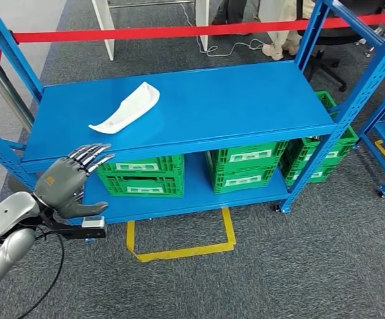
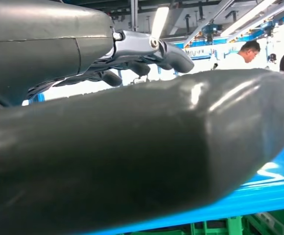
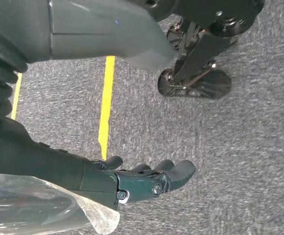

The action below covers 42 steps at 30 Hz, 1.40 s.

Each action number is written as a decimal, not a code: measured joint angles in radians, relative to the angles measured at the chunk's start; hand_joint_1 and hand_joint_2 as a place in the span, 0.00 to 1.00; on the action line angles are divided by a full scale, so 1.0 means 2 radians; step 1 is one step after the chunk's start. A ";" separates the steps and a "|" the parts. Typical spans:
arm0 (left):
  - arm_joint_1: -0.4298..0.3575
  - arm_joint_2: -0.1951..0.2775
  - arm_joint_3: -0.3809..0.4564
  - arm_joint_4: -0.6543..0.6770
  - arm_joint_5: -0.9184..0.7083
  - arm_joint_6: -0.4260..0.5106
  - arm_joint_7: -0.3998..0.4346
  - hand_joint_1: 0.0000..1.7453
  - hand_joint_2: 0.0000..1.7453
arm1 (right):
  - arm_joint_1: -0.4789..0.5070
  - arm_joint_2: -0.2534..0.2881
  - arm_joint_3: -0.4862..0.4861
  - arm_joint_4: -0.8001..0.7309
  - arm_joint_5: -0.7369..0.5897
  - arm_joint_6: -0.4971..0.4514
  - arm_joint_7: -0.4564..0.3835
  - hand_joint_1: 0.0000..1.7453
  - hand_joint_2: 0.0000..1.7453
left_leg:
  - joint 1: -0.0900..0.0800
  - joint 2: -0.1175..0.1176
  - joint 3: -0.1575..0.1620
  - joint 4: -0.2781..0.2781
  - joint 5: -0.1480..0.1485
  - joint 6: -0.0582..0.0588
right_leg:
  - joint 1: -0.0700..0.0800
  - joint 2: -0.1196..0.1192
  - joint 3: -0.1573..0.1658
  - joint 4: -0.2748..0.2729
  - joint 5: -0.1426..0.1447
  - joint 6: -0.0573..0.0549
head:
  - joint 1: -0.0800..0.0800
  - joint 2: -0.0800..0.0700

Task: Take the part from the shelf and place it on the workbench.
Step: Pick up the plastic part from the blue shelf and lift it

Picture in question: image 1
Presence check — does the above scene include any white floor cable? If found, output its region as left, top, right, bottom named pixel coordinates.
left=180, top=3, right=266, bottom=58

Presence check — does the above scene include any white desk panel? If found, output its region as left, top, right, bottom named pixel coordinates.
left=258, top=0, right=294, bottom=45

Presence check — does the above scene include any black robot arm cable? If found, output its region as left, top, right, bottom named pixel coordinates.
left=16, top=227, right=65, bottom=319

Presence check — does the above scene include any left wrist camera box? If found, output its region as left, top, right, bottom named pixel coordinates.
left=46, top=215, right=107, bottom=241

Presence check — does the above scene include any person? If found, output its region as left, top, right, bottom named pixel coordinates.
left=211, top=0, right=254, bottom=37
left=262, top=0, right=314, bottom=62

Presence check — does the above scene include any yellow floor tape rectangle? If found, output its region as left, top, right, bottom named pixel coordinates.
left=126, top=207, right=237, bottom=264

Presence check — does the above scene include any white desk with metal bar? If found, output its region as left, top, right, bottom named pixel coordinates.
left=91, top=0, right=210, bottom=62

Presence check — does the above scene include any black office chair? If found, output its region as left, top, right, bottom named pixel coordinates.
left=297, top=0, right=385, bottom=93

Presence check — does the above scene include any red barrier belt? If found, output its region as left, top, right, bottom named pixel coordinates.
left=0, top=12, right=385, bottom=63

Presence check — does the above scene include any chrome stanchion post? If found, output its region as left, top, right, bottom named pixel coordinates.
left=0, top=55, right=87, bottom=204

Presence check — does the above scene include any white curved plastic part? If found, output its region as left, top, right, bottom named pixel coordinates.
left=88, top=81, right=161, bottom=135

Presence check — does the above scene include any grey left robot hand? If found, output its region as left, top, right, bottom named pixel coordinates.
left=33, top=143, right=116, bottom=220

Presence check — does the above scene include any blue metal shelf rack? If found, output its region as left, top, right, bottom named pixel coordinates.
left=0, top=0, right=385, bottom=243

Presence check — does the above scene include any green plastic crate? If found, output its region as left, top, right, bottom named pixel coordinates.
left=96, top=154, right=185, bottom=177
left=103, top=172, right=186, bottom=199
left=205, top=140, right=289, bottom=171
left=209, top=165, right=278, bottom=195
left=279, top=91, right=359, bottom=170
left=280, top=160, right=346, bottom=188

